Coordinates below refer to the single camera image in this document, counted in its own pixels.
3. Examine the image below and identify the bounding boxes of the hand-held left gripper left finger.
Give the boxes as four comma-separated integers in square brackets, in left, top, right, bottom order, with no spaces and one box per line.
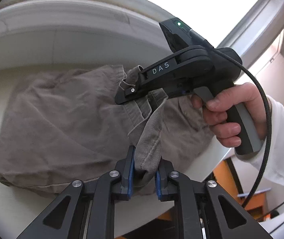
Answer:
[16,146,136,239]

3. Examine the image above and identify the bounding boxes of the white window sill moulding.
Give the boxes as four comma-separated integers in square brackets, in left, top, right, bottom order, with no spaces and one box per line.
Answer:
[0,0,172,74]

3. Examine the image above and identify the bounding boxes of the black braided cable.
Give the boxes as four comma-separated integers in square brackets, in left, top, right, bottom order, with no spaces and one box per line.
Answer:
[188,28,272,208]

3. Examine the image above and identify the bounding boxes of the brown pants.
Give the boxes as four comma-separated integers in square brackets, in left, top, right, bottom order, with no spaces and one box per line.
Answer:
[0,65,215,197]

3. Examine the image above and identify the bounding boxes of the white framed window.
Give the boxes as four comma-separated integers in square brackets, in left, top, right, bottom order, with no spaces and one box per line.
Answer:
[20,0,284,53]

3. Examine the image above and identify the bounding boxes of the person's right hand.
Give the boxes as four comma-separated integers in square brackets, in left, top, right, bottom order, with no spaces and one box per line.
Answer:
[190,82,269,148]

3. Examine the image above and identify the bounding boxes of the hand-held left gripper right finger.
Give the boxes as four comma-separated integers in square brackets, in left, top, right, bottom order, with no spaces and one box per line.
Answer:
[154,158,273,239]

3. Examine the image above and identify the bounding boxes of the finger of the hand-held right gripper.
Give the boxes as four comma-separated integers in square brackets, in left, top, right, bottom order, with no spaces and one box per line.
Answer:
[114,73,157,105]

